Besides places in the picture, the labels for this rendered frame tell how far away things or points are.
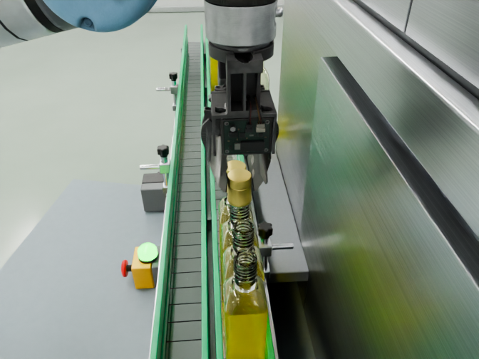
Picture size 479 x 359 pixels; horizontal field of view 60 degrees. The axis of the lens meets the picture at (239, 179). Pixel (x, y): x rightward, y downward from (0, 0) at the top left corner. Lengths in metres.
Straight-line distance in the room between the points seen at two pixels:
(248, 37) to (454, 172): 0.23
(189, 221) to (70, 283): 0.32
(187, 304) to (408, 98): 0.57
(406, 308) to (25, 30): 0.36
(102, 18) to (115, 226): 0.95
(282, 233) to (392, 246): 0.56
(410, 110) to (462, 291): 0.15
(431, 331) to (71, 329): 0.78
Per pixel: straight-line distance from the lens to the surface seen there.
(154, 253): 0.95
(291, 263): 0.87
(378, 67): 0.43
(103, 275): 1.07
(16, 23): 0.32
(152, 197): 1.17
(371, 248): 0.44
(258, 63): 0.43
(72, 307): 1.03
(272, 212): 0.99
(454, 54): 0.36
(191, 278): 0.85
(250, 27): 0.43
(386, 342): 0.44
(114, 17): 0.28
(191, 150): 1.21
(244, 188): 0.57
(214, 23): 0.44
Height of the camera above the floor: 1.52
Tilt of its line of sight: 36 degrees down
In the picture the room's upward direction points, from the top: straight up
